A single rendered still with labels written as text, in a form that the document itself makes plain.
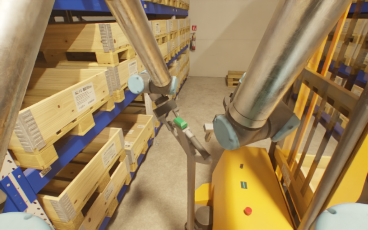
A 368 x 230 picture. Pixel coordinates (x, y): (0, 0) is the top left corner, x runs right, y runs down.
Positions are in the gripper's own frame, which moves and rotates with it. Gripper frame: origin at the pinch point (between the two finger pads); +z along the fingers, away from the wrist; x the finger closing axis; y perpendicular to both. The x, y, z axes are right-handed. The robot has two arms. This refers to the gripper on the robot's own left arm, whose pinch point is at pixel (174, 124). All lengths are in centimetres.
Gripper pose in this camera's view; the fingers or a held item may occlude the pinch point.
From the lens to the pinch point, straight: 106.9
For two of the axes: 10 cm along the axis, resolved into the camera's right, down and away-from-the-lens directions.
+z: 4.8, 8.6, 1.5
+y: -3.6, 0.4, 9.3
